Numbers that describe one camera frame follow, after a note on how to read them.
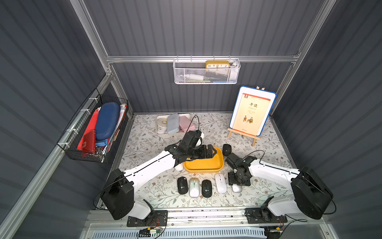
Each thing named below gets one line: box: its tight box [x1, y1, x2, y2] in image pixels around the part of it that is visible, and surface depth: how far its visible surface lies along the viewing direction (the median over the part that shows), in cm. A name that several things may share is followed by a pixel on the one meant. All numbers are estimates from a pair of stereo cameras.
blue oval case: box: [95, 102, 121, 141], surface depth 74 cm
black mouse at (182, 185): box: [177, 176, 189, 195], surface depth 84 cm
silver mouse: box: [189, 177, 200, 199], surface depth 84 cm
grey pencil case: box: [166, 113, 180, 136], surface depth 109 cm
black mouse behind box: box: [222, 143, 232, 157], surface depth 98 cm
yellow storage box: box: [183, 146, 225, 174], surface depth 93 cm
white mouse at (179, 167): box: [174, 162, 184, 171], surface depth 91 cm
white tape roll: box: [157, 118, 168, 134], surface depth 110 cm
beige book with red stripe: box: [232, 92, 271, 137], surface depth 93 cm
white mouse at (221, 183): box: [214, 173, 227, 194], surface depth 85 cm
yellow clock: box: [205, 60, 231, 69], surface depth 89 cm
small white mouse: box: [231, 183, 243, 193], surface depth 85 cm
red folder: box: [76, 109, 99, 154], surface depth 67 cm
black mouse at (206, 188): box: [201, 179, 213, 199], surface depth 83 cm
